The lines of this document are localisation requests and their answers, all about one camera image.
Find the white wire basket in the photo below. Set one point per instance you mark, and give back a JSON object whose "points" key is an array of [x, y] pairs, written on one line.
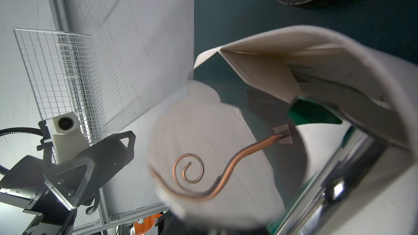
{"points": [[63, 74]]}

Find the green table mat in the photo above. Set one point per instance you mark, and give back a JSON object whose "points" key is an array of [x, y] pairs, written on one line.
{"points": [[390, 26]]}

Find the green hoe red grip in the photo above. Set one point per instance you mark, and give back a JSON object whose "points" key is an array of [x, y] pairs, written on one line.
{"points": [[304, 112]]}

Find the white storage box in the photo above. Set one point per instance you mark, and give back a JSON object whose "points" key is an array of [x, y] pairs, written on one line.
{"points": [[376, 90]]}

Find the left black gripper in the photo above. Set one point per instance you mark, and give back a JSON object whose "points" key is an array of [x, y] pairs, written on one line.
{"points": [[51, 196]]}

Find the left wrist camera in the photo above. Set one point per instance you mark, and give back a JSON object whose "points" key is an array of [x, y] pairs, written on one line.
{"points": [[64, 133]]}

